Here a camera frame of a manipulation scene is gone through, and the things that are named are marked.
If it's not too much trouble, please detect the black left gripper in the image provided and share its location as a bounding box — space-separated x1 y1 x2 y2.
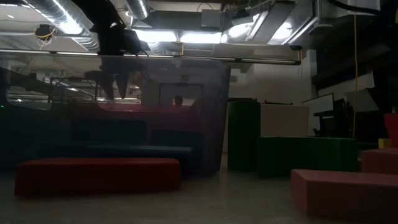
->
98 27 146 101

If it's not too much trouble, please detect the blue wooden block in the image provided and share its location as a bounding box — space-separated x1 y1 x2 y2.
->
152 129 203 149

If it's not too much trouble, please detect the gray translucent plastic bin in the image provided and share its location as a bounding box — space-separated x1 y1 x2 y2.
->
0 51 233 175

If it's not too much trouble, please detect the dark green wooden block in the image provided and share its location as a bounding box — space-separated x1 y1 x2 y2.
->
227 100 261 172

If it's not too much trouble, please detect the green arch wooden block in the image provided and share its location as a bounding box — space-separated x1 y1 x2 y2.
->
256 136 359 179

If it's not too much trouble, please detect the pink wooden block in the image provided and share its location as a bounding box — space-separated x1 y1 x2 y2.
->
290 169 398 218
360 148 398 174

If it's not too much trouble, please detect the bright ceiling light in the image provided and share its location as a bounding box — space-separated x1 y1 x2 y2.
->
135 29 178 43
179 30 223 44

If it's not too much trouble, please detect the red wooden block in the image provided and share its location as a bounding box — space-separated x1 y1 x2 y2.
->
14 157 182 197

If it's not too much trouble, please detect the gray ceiling junction box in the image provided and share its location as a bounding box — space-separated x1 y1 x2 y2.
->
201 9 222 29

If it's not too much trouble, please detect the white board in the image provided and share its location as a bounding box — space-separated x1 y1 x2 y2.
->
303 92 335 131

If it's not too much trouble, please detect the yellow wooden block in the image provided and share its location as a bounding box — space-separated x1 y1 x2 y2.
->
377 138 392 150

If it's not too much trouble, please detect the silver round ceiling duct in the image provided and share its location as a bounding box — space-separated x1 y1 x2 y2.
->
124 0 150 21

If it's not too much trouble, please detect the silver spiral ventilation duct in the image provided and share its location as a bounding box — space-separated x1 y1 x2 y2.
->
18 0 100 54

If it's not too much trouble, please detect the black yellow cable reel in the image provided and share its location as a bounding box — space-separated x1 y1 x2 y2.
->
33 23 57 50

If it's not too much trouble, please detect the metal overhead rail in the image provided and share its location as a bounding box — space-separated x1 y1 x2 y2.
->
0 49 302 65

